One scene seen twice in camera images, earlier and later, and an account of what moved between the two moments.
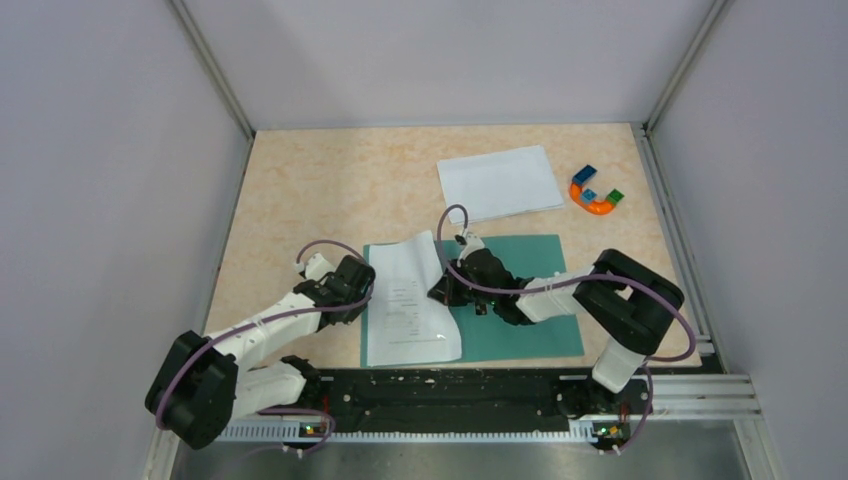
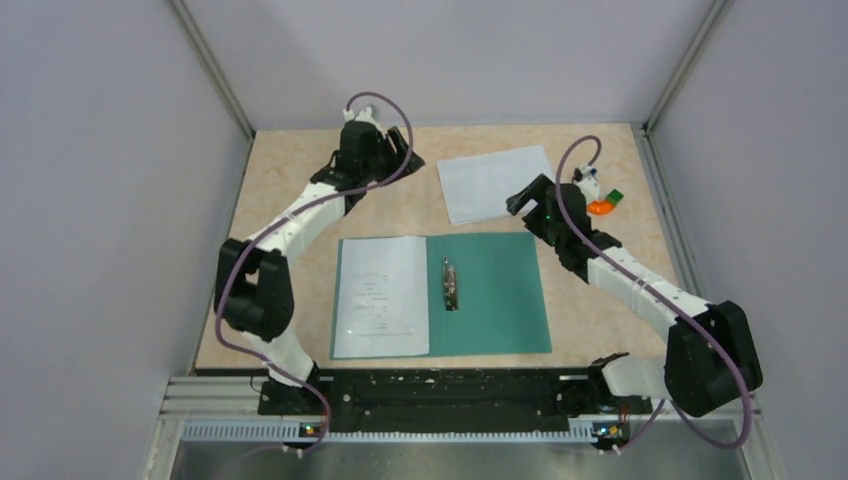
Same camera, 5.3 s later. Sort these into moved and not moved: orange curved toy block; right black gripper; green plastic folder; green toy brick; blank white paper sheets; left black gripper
Moved: left black gripper; right black gripper; green plastic folder
Not moved: orange curved toy block; blank white paper sheets; green toy brick
